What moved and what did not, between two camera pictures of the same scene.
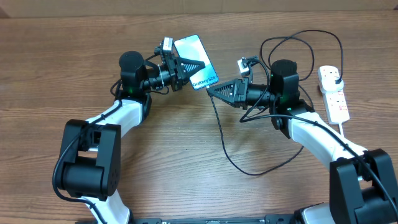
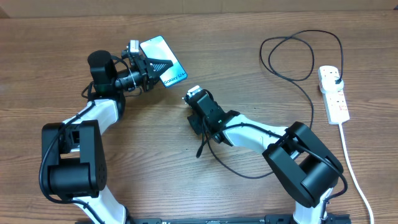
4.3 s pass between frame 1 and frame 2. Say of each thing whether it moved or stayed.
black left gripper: moved
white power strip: stayed
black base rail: stayed
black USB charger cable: moved
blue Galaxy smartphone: moved
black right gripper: moved
